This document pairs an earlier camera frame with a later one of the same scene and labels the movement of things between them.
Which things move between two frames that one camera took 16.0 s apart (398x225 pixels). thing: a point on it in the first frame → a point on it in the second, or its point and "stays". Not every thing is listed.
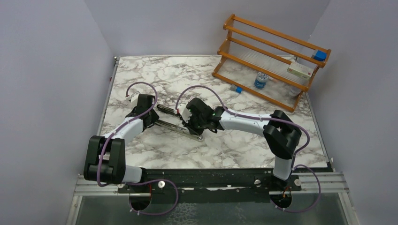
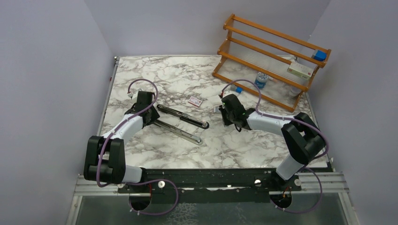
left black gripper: (154, 116) stays
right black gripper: (199, 132) → (223, 109)
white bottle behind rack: (294, 91) stays
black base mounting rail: (231, 185) stays
